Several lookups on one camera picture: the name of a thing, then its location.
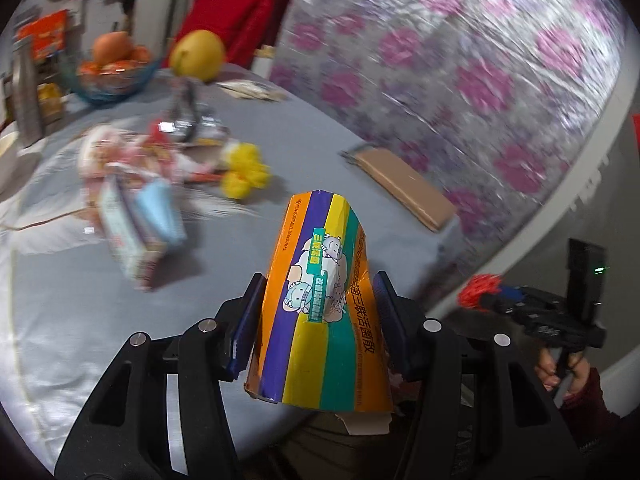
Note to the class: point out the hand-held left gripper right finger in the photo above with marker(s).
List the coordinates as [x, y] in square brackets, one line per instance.
[386, 307]

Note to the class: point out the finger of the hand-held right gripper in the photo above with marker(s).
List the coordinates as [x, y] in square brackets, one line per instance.
[504, 294]

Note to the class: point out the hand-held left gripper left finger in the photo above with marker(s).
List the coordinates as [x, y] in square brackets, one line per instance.
[244, 327]

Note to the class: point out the red fluffy ball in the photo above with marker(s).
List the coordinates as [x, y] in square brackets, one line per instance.
[477, 292]

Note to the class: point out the striped colourful carton box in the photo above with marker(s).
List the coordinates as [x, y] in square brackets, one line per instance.
[320, 310]

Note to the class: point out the person's right forearm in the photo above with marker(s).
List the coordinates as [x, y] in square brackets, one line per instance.
[595, 415]

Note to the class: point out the person's right hand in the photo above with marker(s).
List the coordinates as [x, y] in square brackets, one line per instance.
[547, 372]

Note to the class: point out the flat brown box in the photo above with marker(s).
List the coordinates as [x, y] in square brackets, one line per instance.
[405, 187]

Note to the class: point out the blue white tissue packet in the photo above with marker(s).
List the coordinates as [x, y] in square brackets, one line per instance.
[135, 230]

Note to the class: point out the person in olive shirt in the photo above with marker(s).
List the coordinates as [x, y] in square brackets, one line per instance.
[320, 452]

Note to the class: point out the grey tablecloth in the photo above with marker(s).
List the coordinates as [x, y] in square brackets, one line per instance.
[90, 320]

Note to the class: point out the yellow fluffy toy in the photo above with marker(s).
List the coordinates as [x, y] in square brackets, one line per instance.
[245, 172]

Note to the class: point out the clear bag of wrappers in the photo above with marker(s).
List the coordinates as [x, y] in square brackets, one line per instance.
[130, 155]

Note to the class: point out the shiny metal object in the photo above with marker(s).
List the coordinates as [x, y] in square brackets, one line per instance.
[187, 120]

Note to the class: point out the pale paper packets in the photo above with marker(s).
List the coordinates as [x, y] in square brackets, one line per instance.
[252, 91]

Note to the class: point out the blue glass fruit bowl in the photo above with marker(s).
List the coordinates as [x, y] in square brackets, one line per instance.
[112, 85]

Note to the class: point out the yellow pomelo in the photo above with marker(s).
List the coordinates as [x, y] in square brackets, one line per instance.
[197, 55]

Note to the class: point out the small yellow jar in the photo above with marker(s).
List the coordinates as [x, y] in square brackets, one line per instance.
[49, 102]

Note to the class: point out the red cushion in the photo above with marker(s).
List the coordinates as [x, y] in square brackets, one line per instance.
[225, 20]

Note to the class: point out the large orange-brown fruit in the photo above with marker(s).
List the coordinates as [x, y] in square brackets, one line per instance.
[112, 47]

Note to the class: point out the steel grater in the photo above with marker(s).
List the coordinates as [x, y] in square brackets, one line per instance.
[27, 95]

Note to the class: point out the red printed box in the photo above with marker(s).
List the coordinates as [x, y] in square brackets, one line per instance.
[45, 35]

